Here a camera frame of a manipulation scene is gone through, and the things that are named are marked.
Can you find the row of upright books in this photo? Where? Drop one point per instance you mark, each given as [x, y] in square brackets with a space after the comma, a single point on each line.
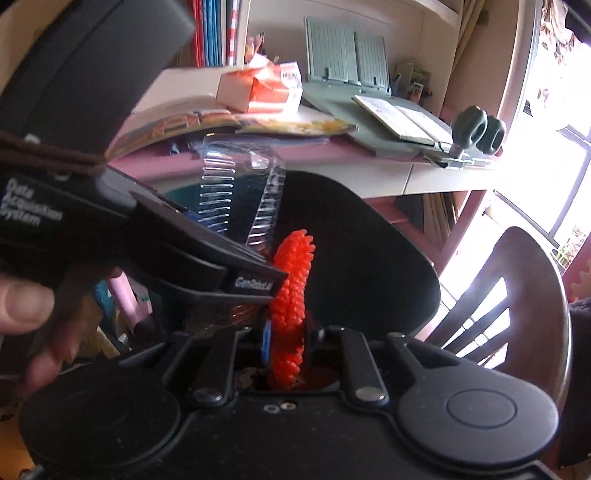
[212, 32]

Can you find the brown elastic band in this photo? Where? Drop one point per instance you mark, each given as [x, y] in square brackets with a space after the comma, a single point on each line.
[46, 154]

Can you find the clear plastic container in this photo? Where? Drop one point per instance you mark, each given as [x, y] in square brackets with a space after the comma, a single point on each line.
[221, 175]

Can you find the window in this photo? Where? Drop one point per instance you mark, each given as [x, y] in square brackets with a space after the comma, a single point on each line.
[554, 184]

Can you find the green book stand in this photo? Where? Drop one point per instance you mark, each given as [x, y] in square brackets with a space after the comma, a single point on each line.
[332, 46]

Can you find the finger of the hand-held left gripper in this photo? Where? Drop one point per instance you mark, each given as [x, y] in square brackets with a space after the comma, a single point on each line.
[207, 258]
[203, 224]

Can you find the pink desk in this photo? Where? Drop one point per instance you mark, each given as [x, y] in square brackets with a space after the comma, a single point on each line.
[415, 180]

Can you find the pink pen holder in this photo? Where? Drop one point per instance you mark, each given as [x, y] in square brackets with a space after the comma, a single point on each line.
[261, 53]

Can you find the large open book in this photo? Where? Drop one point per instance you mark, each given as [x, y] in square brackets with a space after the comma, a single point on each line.
[175, 92]

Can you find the orange and white carton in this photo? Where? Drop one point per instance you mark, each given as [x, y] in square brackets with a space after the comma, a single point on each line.
[268, 87]

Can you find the orange spiky toy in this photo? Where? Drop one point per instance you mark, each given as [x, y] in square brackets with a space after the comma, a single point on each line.
[291, 286]

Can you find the open notebook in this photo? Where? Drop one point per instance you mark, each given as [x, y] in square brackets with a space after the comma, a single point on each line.
[392, 115]

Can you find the dark wooden chair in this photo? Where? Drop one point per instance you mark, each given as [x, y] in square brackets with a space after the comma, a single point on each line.
[535, 258]

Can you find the colourful picture book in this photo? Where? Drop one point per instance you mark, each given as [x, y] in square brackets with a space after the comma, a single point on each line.
[300, 124]

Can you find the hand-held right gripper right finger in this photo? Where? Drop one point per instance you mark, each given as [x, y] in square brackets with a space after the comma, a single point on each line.
[358, 360]

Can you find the small desk ornaments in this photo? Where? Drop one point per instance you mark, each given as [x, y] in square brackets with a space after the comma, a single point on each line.
[413, 83]

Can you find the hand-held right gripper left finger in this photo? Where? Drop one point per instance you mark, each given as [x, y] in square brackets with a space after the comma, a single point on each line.
[266, 344]

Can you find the person's left hand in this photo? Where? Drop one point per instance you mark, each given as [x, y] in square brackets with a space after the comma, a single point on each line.
[23, 304]

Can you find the grey green reading board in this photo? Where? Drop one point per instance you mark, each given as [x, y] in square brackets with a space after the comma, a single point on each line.
[360, 134]

